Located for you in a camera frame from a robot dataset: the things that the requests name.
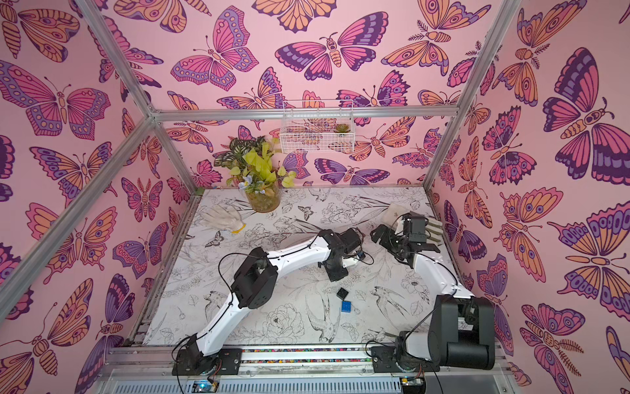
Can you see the black lego brick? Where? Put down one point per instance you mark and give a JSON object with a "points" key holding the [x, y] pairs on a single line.
{"points": [[342, 293]]}

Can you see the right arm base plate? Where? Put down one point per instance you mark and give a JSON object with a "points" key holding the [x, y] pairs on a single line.
{"points": [[387, 359]]}

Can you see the white wire basket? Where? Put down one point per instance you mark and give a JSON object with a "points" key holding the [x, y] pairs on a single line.
{"points": [[308, 125]]}

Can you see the white work glove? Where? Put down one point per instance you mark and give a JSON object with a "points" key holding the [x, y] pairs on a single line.
{"points": [[222, 219]]}

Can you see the blue lego brick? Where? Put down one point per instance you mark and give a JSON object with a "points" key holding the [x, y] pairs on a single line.
{"points": [[346, 307]]}

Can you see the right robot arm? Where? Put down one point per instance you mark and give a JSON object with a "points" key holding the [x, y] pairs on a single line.
{"points": [[459, 329]]}

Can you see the grey striped work glove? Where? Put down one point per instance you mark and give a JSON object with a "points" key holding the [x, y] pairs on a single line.
{"points": [[393, 217]]}

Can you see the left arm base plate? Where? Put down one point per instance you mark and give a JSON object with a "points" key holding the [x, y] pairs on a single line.
{"points": [[206, 362]]}

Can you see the potted green plant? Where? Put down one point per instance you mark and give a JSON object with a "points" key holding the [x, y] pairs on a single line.
{"points": [[251, 168]]}

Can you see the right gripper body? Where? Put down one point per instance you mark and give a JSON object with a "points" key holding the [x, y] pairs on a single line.
{"points": [[421, 231]]}

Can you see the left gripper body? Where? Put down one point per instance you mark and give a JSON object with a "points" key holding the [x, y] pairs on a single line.
{"points": [[337, 272]]}

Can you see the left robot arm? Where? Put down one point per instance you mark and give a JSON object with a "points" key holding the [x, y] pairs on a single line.
{"points": [[255, 280]]}

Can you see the small succulent in basket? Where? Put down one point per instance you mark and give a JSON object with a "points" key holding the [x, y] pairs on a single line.
{"points": [[342, 128]]}

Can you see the aluminium front rail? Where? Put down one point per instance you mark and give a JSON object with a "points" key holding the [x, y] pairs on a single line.
{"points": [[256, 362]]}

